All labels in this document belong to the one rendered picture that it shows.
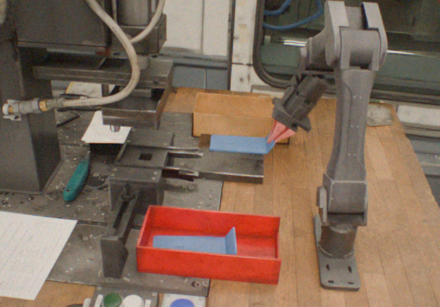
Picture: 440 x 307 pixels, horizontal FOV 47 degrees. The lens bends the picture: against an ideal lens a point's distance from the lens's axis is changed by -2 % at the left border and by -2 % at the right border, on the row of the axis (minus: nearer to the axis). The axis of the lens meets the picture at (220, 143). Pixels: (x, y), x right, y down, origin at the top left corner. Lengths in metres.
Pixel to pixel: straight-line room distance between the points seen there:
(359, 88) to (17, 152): 0.68
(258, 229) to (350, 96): 0.31
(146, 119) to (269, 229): 0.31
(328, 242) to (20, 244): 0.57
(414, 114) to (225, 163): 0.72
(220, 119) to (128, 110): 0.40
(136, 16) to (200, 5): 0.68
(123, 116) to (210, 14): 0.72
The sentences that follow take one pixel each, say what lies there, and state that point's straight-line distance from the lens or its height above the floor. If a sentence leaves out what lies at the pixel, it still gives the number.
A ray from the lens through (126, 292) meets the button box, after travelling 0.87.
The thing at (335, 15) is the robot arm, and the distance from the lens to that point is 0.92.
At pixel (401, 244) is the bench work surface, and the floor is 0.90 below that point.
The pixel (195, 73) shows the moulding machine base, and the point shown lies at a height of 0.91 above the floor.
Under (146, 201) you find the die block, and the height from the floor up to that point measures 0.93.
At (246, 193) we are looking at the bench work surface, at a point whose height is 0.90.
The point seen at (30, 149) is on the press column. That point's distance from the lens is 1.10.
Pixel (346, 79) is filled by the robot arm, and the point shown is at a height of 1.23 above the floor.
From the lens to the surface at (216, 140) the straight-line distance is 1.26.
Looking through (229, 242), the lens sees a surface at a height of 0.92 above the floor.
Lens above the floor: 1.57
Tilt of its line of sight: 31 degrees down
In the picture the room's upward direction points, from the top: 3 degrees clockwise
